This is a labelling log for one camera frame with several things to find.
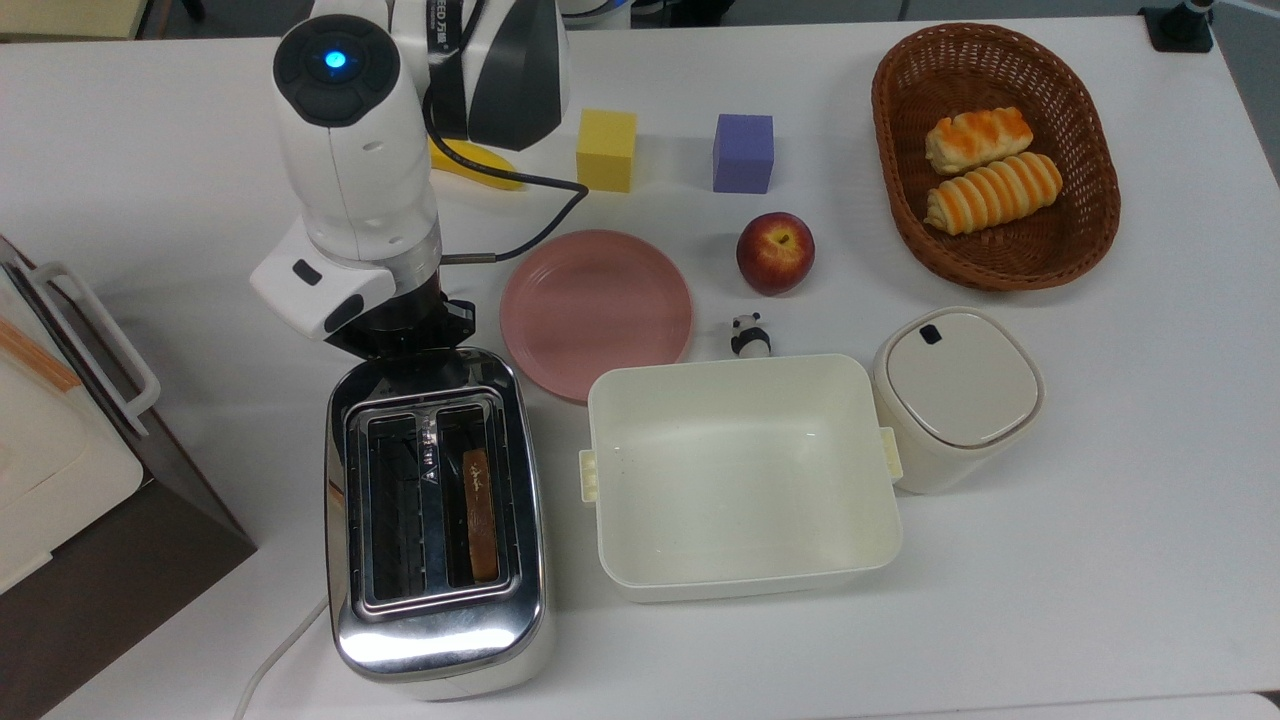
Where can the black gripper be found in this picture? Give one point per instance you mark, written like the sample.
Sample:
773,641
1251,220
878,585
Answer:
405,328

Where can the cream and chrome toaster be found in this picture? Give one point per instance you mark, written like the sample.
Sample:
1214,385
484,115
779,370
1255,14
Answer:
435,640

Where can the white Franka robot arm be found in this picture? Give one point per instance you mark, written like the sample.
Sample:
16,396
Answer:
355,160

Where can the yellow banana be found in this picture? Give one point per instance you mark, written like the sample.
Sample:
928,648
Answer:
485,170

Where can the pink plate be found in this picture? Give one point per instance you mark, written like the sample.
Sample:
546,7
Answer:
595,310

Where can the toasted bread slice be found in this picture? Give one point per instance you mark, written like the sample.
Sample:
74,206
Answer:
480,520

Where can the yellow foam cube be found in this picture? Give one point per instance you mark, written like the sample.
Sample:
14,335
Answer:
606,150

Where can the panda figurine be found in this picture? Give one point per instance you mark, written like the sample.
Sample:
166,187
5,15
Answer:
750,338

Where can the cream rectangular plastic tub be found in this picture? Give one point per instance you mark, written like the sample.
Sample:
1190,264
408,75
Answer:
740,480

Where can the red apple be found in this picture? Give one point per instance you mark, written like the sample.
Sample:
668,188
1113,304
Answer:
775,255

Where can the purple foam cube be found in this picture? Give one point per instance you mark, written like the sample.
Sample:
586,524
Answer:
743,155

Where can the beige cabinet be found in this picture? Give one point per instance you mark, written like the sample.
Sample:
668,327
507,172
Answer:
70,18

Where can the small cream lidded bin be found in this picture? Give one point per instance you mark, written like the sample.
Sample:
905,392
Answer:
955,385

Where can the orange glazed bread roll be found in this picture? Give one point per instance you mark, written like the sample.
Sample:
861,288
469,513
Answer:
978,138

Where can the long striped bread roll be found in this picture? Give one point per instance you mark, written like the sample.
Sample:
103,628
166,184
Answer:
995,192

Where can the brown wicker basket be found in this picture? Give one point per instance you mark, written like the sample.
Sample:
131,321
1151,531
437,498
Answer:
1090,200

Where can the black camera stand base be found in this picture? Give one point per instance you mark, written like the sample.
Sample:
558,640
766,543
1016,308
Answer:
1180,28

